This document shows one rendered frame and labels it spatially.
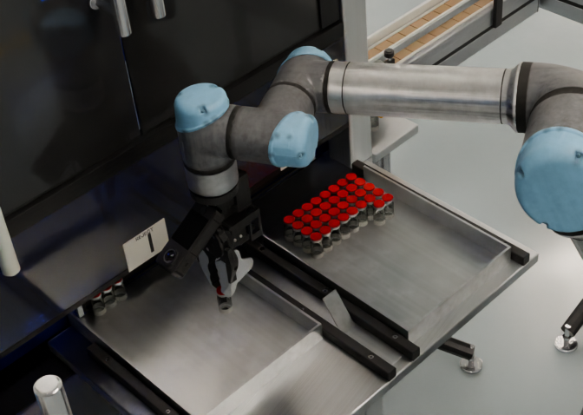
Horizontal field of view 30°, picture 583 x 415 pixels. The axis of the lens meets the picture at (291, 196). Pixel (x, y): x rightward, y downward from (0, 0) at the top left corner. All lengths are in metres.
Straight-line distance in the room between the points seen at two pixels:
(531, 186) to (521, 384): 1.57
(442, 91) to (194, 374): 0.61
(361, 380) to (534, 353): 1.28
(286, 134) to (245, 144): 0.06
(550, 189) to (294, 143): 0.34
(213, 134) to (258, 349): 0.44
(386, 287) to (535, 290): 1.30
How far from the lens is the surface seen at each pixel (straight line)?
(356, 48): 1.95
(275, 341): 1.77
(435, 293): 1.83
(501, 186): 3.43
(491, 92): 1.47
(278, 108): 1.47
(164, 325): 1.83
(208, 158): 1.50
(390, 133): 2.18
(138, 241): 1.76
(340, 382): 1.71
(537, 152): 1.33
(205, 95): 1.48
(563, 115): 1.37
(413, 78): 1.50
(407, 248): 1.91
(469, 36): 2.43
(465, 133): 3.64
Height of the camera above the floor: 2.18
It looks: 40 degrees down
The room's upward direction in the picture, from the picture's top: 6 degrees counter-clockwise
